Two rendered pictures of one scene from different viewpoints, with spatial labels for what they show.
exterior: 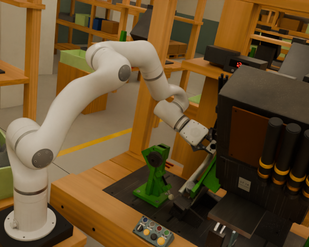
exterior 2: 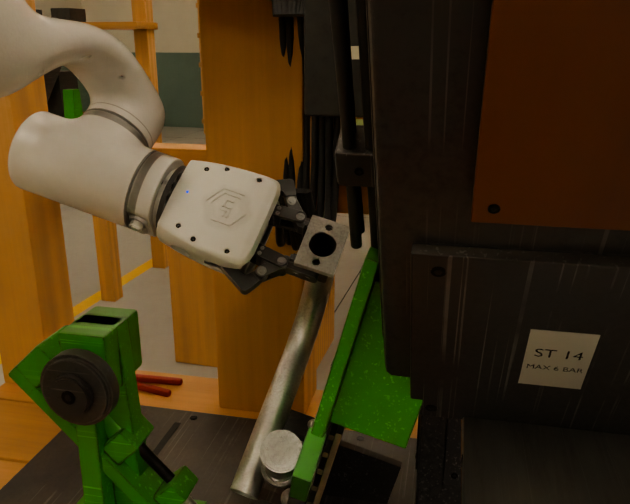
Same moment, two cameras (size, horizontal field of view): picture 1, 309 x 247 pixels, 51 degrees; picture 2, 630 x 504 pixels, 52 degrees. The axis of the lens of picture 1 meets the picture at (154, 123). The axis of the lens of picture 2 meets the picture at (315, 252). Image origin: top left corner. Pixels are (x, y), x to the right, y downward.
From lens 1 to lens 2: 83 cm
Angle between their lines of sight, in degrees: 17
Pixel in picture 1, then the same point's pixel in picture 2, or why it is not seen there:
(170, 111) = (88, 150)
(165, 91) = (13, 27)
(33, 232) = not seen: outside the picture
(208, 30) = (179, 75)
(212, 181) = (379, 398)
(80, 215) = not seen: outside the picture
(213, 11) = (177, 32)
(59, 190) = not seen: outside the picture
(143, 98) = not seen: outside the picture
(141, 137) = (35, 321)
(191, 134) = (211, 219)
